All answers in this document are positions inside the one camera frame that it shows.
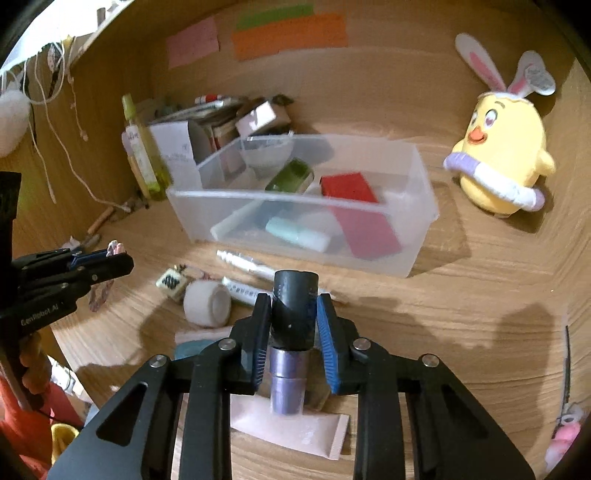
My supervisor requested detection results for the pink sticky note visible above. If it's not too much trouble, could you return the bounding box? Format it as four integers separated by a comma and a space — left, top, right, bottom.
166, 17, 221, 69

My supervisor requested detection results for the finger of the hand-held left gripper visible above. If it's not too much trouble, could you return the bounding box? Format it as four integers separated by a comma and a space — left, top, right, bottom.
55, 249, 114, 271
65, 256, 134, 291

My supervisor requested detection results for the white tape roll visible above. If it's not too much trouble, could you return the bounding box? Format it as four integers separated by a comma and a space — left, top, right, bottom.
183, 280, 232, 328

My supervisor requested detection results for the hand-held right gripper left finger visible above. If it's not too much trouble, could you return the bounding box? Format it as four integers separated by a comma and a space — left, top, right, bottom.
46, 293, 273, 480

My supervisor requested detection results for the black and purple cosmetic bottle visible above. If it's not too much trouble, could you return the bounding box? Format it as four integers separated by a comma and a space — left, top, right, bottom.
269, 270, 320, 416

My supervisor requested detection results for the dark green bottle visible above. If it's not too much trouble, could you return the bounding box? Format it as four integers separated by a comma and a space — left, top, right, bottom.
265, 158, 315, 195

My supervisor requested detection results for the orange sticky note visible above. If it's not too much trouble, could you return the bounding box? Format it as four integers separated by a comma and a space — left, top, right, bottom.
231, 13, 348, 62

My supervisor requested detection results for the black cable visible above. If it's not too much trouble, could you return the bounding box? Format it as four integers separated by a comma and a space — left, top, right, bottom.
561, 325, 574, 416

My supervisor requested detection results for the wooden handle tool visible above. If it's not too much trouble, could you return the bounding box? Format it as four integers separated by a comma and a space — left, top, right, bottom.
87, 205, 116, 235

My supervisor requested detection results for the pale pink tube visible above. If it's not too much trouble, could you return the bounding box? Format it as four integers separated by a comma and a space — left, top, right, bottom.
230, 394, 351, 460

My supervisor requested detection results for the checked cream cube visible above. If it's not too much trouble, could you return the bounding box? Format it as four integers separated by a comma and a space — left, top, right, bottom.
156, 268, 188, 303

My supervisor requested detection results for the person's orange clothing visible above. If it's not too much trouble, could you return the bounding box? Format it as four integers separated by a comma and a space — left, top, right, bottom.
0, 374, 86, 480

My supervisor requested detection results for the white fluffy plush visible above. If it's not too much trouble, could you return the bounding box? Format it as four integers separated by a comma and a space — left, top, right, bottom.
0, 90, 31, 158

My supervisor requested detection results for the clear plastic bowl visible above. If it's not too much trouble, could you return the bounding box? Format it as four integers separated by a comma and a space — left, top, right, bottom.
240, 136, 294, 178

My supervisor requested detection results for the small white and pink box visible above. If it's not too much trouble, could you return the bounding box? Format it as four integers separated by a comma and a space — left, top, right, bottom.
235, 100, 279, 137

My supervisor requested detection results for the clear plastic bin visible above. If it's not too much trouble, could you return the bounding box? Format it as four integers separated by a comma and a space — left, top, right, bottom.
165, 134, 439, 278

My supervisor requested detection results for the yellow bunny plush toy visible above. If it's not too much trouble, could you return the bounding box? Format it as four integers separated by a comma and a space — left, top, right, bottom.
443, 32, 557, 217

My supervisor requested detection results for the yellow spray bottle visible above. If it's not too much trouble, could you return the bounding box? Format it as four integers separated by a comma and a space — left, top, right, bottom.
121, 93, 171, 201

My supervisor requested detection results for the white printed tube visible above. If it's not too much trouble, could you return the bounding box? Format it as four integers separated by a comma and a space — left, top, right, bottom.
222, 276, 342, 308

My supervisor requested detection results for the white cable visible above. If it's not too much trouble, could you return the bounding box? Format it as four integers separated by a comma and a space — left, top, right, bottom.
25, 39, 132, 214

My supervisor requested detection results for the dark red flat packet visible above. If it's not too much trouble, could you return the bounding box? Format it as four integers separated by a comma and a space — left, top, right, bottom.
330, 205, 402, 261

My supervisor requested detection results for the mint and white tube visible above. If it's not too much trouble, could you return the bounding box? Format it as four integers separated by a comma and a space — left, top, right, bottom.
265, 217, 331, 252

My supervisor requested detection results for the white pen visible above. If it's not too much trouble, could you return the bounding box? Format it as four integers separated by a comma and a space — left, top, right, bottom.
217, 249, 278, 282

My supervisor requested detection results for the white paper box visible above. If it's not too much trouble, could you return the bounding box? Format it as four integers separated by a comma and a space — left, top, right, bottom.
148, 121, 208, 190

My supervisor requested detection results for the green sticky note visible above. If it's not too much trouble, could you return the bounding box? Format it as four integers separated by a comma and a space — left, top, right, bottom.
235, 4, 314, 31

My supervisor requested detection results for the pink toy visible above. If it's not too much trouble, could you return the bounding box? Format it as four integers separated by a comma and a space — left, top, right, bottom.
545, 401, 588, 472

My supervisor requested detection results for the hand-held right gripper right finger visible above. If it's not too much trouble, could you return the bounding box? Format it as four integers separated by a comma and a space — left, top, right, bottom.
315, 293, 539, 480

